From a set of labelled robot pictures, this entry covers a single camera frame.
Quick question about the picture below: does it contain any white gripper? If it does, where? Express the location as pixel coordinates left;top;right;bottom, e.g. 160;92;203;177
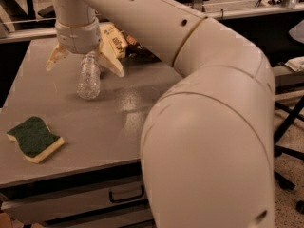
46;19;124;77

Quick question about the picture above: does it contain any clear plastic water bottle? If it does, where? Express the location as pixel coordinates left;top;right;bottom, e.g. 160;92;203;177
77;52;101;100

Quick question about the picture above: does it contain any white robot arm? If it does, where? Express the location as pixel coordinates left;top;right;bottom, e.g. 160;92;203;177
53;0;276;228

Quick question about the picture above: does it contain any brown and yellow snack bag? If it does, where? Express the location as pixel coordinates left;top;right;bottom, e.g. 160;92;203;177
100;22;155;59

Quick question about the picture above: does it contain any black office chair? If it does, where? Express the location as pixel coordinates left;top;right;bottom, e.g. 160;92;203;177
15;0;56;21

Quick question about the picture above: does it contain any grey metal railing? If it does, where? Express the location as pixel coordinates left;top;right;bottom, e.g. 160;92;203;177
0;0;304;44

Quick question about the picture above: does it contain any green and yellow sponge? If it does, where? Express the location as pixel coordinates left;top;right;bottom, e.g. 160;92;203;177
7;116;65;163

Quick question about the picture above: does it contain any grey metal drawer cabinet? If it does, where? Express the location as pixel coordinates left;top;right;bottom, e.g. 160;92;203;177
0;39;180;228

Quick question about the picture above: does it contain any black folding stand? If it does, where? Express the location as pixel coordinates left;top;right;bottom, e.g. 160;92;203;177
273;95;304;191

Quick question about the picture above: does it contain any black drawer handle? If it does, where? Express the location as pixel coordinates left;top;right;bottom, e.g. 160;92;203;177
108;185;145;203

